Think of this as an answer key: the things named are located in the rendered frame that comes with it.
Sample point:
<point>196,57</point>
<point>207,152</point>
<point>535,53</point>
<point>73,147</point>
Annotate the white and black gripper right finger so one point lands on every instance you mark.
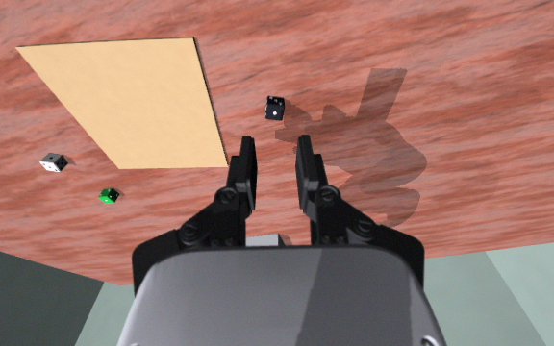
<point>334,221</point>

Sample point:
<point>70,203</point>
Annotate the green die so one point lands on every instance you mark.
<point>108,195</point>

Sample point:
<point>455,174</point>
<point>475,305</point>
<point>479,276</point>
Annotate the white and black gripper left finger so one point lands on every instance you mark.
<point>220,224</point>

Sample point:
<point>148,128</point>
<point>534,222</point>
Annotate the black die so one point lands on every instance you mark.
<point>275,107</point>

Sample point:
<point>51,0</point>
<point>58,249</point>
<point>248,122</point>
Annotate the tan square mat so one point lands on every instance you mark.
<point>144,101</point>

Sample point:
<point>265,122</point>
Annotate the white die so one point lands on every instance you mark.
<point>54,162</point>

